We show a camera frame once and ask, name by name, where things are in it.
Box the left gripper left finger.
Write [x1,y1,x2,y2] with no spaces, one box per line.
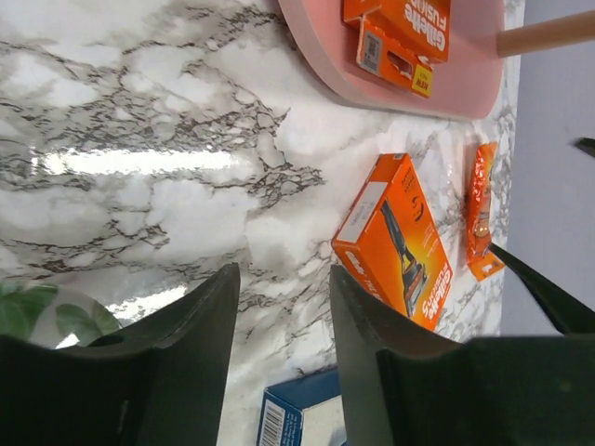
[1,263,240,445]

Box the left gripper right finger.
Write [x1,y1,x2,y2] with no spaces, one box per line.
[330,266,594,445]

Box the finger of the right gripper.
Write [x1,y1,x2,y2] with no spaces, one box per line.
[574,137,595,158]
[489,243,595,335]

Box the white Harrys razor box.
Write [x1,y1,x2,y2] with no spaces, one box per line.
[256,367,347,446]

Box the orange Gillette box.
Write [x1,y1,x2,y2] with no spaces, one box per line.
[332,153,454,331]
[342,0,451,98]

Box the pink three-tier shelf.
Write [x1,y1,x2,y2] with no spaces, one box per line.
[276,0,595,123]

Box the orange razor bag right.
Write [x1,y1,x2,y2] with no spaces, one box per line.
[466,142,505,282]

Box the small floral bowl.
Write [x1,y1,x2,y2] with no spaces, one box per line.
[1,280,122,349]

